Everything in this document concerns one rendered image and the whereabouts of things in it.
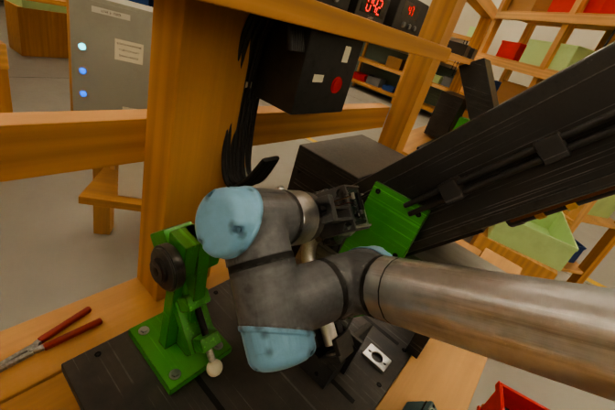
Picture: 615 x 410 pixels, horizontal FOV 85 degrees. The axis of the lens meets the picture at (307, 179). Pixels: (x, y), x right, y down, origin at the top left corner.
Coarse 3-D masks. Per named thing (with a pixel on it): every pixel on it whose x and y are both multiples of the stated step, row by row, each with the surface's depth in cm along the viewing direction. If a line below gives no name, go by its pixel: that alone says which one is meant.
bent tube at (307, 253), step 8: (360, 224) 62; (312, 240) 69; (304, 248) 69; (312, 248) 69; (304, 256) 69; (312, 256) 69; (320, 328) 66; (328, 328) 66; (328, 336) 65; (336, 336) 66; (328, 344) 65
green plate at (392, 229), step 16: (384, 192) 64; (368, 208) 66; (384, 208) 64; (400, 208) 62; (384, 224) 64; (400, 224) 62; (416, 224) 61; (352, 240) 67; (368, 240) 66; (384, 240) 64; (400, 240) 62; (400, 256) 62
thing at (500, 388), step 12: (504, 384) 75; (492, 396) 76; (504, 396) 75; (516, 396) 74; (480, 408) 78; (492, 408) 73; (504, 408) 69; (516, 408) 75; (528, 408) 73; (540, 408) 72
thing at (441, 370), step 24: (504, 264) 125; (408, 360) 77; (432, 360) 78; (456, 360) 80; (480, 360) 82; (408, 384) 71; (432, 384) 72; (456, 384) 74; (384, 408) 65; (456, 408) 69
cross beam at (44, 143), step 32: (0, 128) 47; (32, 128) 49; (64, 128) 53; (96, 128) 56; (128, 128) 60; (256, 128) 85; (288, 128) 95; (320, 128) 107; (352, 128) 123; (0, 160) 48; (32, 160) 51; (64, 160) 55; (96, 160) 59; (128, 160) 63
